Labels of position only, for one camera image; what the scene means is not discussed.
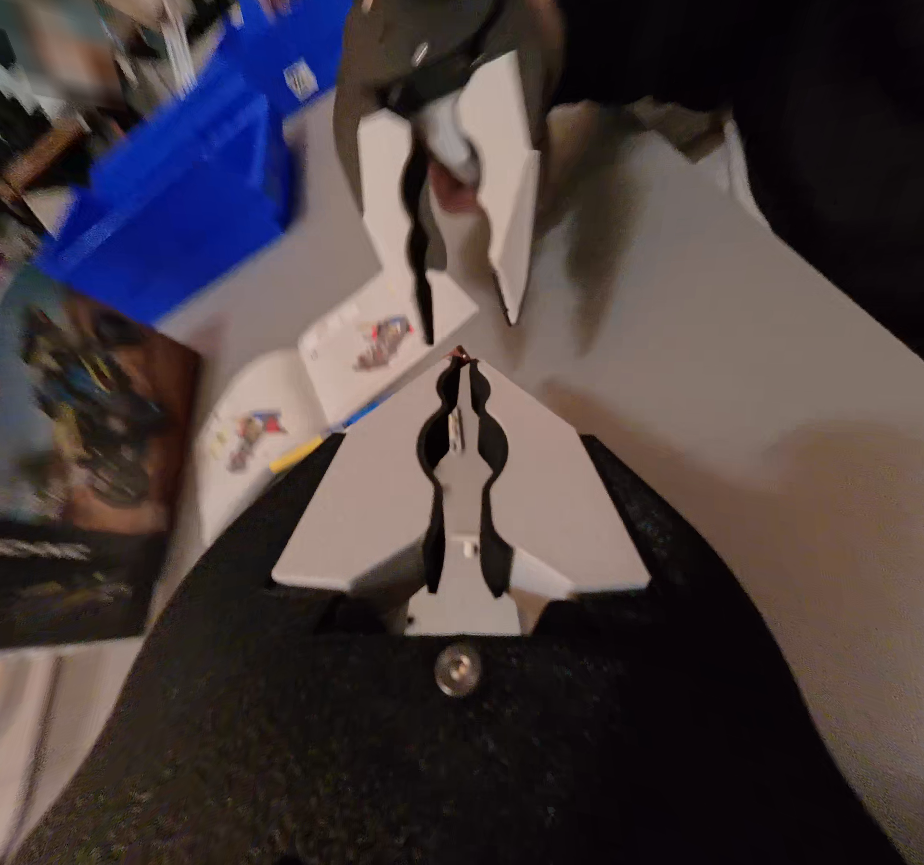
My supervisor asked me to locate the blue plastic bin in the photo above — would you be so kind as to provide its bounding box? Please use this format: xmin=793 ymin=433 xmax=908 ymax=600
xmin=35 ymin=71 xmax=298 ymax=326

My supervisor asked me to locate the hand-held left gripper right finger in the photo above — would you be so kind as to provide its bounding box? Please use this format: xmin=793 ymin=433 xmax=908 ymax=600
xmin=468 ymin=361 xmax=652 ymax=635

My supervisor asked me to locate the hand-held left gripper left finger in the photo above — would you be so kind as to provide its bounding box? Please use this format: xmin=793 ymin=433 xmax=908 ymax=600
xmin=271 ymin=360 xmax=464 ymax=634

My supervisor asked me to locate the person's right hand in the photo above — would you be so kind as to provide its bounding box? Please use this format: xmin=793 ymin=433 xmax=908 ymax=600
xmin=432 ymin=161 xmax=483 ymax=215

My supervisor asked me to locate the person's right forearm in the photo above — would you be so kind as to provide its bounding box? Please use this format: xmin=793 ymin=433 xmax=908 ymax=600
xmin=556 ymin=0 xmax=924 ymax=361

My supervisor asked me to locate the lego chassis assembly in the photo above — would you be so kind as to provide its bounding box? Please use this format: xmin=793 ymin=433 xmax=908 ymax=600
xmin=269 ymin=345 xmax=479 ymax=476

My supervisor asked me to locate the dark toy set box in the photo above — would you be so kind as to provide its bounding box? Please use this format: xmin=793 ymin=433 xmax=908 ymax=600
xmin=0 ymin=265 xmax=203 ymax=653

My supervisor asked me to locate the open instruction booklet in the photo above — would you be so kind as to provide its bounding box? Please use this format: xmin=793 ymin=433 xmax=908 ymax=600
xmin=198 ymin=269 xmax=481 ymax=550

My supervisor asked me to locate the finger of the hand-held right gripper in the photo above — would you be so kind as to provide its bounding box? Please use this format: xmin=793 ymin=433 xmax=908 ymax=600
xmin=461 ymin=50 xmax=542 ymax=327
xmin=359 ymin=109 xmax=436 ymax=346

